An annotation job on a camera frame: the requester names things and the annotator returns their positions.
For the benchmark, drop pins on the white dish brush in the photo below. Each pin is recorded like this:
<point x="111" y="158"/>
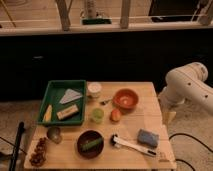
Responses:
<point x="116" y="140"/>

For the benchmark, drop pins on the blue sponge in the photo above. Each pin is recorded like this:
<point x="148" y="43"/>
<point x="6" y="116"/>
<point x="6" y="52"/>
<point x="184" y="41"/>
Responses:
<point x="149" y="138"/>

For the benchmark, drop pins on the green cucumber stick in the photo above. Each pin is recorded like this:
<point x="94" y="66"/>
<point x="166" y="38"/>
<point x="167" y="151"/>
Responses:
<point x="91" y="144"/>

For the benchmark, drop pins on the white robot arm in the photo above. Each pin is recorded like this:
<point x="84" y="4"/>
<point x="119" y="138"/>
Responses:
<point x="185" y="82"/>

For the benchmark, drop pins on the red bowl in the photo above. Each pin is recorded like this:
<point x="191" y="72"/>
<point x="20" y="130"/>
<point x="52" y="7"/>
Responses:
<point x="126" y="99"/>

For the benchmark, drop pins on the tan wooden block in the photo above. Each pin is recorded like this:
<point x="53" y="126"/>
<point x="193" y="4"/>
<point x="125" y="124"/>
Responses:
<point x="67" y="112"/>

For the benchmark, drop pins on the green base stand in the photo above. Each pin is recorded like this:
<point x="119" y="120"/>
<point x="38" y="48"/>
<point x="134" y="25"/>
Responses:
<point x="96" y="21"/>

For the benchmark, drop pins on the dark brown bowl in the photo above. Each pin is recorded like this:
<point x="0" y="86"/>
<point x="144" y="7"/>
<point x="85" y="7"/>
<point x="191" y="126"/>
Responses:
<point x="86" y="137"/>

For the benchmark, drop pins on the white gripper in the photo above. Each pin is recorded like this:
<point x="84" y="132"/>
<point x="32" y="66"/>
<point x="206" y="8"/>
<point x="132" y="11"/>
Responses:
<point x="168" y="99"/>

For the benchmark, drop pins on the black pole left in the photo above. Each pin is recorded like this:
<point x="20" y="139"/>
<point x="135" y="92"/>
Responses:
<point x="16" y="148"/>

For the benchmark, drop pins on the white cup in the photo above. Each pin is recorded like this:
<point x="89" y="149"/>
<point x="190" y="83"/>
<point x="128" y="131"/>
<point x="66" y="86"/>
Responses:
<point x="94" y="89"/>

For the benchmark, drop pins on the grey metal cup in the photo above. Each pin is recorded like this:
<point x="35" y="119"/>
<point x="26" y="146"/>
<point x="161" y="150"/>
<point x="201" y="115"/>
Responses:
<point x="54" y="134"/>

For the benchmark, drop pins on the grey triangular cloth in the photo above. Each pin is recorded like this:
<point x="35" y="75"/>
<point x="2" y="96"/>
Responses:
<point x="70" y="95"/>

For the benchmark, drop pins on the green small cup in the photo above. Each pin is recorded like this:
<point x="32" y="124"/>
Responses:
<point x="97" y="115"/>

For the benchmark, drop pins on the orange fruit toy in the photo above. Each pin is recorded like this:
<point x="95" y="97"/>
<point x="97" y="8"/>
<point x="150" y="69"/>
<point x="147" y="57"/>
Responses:
<point x="115" y="115"/>

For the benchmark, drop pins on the yellow corn cob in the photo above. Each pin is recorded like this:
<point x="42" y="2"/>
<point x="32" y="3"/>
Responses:
<point x="48" y="114"/>

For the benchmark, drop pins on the small dark metal clip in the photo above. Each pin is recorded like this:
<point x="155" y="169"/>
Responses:
<point x="105" y="101"/>

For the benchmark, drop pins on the green plastic tray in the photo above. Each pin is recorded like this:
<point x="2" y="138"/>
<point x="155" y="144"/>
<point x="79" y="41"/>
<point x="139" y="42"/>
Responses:
<point x="60" y="95"/>

